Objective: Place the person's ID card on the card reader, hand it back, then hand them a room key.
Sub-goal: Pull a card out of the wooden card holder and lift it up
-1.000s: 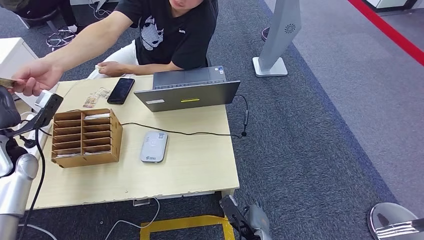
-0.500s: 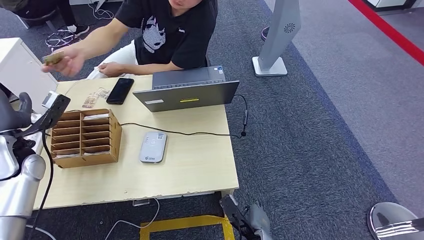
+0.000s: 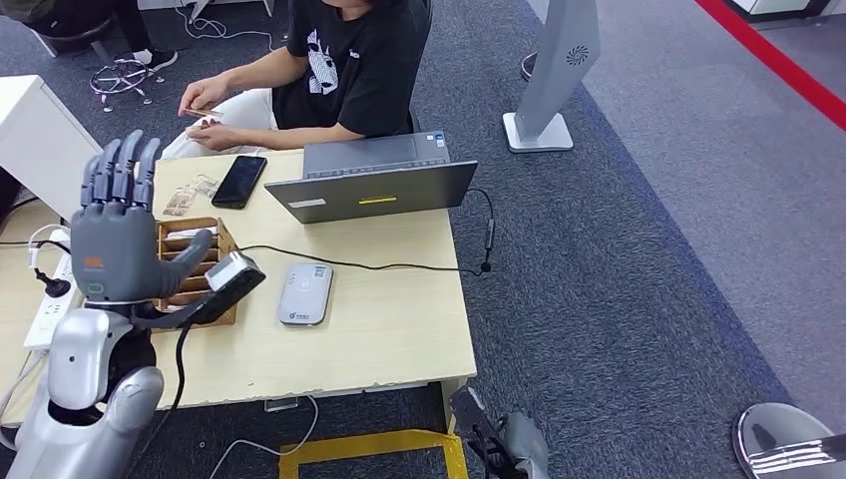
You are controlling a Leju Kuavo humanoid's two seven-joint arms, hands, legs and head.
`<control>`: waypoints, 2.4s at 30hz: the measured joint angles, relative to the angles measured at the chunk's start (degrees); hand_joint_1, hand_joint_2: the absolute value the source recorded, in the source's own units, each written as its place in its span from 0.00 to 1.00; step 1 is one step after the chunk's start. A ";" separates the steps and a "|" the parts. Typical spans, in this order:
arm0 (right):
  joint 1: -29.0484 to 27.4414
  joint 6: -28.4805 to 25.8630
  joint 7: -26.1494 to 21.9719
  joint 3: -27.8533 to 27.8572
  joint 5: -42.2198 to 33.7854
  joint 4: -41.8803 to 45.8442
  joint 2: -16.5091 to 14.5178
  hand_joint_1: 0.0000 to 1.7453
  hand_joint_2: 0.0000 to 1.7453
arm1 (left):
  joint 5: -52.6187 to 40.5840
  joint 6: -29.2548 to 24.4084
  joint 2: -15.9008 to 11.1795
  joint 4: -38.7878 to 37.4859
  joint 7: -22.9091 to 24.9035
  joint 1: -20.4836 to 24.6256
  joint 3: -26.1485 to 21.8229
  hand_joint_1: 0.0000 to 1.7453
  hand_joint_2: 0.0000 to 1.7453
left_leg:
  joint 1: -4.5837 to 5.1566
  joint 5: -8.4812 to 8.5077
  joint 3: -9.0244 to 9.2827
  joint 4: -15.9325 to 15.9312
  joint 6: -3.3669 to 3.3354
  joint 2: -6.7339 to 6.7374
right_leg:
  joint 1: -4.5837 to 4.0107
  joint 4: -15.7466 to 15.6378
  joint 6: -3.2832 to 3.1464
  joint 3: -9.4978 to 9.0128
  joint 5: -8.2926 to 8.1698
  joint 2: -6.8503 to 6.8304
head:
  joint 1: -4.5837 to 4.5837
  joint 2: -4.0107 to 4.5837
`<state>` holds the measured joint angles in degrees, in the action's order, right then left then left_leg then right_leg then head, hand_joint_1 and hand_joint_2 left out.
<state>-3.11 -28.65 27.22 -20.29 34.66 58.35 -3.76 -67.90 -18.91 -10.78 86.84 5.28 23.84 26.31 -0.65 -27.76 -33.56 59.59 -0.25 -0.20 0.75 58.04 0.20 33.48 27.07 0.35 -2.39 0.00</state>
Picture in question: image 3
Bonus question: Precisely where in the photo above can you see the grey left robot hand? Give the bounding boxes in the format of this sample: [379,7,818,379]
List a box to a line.
[69,129,216,308]

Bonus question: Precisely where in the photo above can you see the person's left hand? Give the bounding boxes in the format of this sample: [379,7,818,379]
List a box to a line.
[187,119,242,152]

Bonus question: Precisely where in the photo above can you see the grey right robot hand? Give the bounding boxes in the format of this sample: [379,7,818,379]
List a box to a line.
[499,410,551,479]

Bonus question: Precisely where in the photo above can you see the person's right hand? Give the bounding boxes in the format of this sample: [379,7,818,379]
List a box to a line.
[177,74,232,119]

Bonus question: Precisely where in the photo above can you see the wooden card holder box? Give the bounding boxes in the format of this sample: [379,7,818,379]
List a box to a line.
[153,217,240,330]

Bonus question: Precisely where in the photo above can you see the grey card reader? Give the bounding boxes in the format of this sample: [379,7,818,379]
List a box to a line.
[277,262,334,327]

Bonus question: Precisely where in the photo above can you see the clear plastic card packets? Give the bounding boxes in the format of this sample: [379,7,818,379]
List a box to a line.
[162,174,219,219]

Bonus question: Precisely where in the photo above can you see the seated person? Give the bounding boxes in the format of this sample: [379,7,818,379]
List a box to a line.
[0,0,180,73]

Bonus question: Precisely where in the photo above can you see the black smartphone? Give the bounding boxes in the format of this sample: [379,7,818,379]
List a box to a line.
[211,155,269,211]

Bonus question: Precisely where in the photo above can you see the black plug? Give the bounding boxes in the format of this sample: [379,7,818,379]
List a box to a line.
[33,267,72,298]

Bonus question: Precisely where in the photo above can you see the white power strip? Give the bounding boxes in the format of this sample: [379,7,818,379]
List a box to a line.
[23,228,84,350]

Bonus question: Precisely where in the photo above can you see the chrome base stool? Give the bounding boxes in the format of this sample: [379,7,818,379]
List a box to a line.
[29,19,167,114]

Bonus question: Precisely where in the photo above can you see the white cabinet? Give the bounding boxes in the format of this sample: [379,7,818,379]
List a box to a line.
[0,74,104,223]

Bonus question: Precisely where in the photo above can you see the yellow floor tape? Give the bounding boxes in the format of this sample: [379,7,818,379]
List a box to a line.
[278,429,471,479]

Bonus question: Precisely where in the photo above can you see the grey laptop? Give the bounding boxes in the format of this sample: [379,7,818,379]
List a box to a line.
[263,131,479,227]

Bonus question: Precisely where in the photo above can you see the grey kiosk stand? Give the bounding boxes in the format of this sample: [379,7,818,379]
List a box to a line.
[502,0,603,155]

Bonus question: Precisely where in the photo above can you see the red floor tape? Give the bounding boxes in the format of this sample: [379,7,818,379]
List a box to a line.
[692,0,846,134]

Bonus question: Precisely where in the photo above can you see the white furniture base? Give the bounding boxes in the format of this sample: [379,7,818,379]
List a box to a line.
[723,0,846,21]

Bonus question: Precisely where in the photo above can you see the white floor cable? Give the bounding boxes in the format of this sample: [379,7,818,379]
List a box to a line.
[173,5,277,53]

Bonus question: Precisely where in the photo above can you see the white plug cable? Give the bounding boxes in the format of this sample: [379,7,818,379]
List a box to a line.
[25,223,73,269]

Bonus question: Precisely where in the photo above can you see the thin black cable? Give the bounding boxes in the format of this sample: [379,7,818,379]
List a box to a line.
[0,239,73,255]

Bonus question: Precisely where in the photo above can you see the white desk frame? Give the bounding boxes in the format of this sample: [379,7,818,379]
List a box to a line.
[137,0,275,21]

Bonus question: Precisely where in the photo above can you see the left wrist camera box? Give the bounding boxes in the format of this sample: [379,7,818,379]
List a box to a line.
[132,250,267,332]

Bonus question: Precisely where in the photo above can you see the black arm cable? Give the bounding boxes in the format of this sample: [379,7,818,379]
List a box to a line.
[125,320,193,479]

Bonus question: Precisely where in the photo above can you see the white power strip cord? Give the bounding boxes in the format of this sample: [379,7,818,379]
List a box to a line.
[0,348,48,452]

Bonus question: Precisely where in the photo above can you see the white cable under table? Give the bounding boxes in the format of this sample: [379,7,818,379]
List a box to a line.
[208,394,320,479]

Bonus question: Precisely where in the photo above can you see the black cable with adapter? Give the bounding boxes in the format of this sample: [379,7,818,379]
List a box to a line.
[238,188,497,276]

